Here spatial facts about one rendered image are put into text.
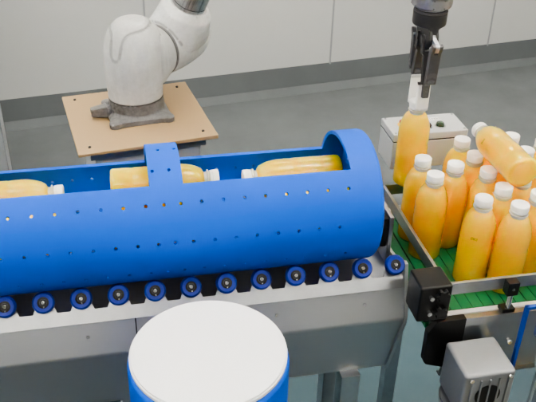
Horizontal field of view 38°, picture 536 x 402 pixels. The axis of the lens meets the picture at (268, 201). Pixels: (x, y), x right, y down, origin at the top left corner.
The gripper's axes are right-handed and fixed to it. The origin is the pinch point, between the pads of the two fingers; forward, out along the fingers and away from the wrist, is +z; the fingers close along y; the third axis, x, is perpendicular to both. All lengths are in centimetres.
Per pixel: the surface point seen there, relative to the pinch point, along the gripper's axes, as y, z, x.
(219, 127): -235, 125, -13
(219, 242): 30, 15, -51
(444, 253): 16.2, 34.8, 5.0
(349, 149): 20.4, 2.1, -22.7
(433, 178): 16.6, 13.2, -1.2
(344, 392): 26, 67, -20
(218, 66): -274, 104, -8
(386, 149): -11.7, 21.0, -1.6
